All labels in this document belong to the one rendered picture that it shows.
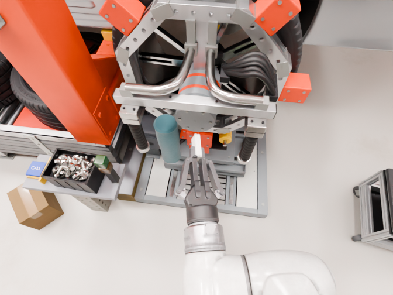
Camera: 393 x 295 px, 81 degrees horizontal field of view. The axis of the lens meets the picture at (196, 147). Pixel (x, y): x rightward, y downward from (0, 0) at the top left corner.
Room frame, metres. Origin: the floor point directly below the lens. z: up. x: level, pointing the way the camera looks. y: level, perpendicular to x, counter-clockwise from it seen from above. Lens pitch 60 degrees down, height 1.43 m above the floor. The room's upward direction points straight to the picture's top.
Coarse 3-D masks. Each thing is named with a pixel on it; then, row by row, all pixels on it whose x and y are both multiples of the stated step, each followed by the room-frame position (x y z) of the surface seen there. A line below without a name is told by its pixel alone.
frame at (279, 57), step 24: (168, 0) 0.60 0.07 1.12; (192, 0) 0.62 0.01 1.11; (216, 0) 0.62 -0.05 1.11; (240, 0) 0.60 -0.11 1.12; (144, 24) 0.60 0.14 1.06; (240, 24) 0.56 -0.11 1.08; (120, 48) 0.61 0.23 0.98; (264, 48) 0.56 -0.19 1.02; (288, 72) 0.54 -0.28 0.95; (216, 120) 0.61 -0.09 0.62; (240, 120) 0.56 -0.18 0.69
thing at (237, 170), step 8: (240, 128) 0.90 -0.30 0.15; (240, 136) 0.82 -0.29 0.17; (240, 144) 0.77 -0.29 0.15; (168, 168) 0.62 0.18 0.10; (176, 168) 0.62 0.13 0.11; (216, 168) 0.60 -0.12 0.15; (224, 168) 0.60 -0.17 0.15; (232, 168) 0.60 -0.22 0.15; (240, 168) 0.60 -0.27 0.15; (240, 176) 0.56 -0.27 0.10
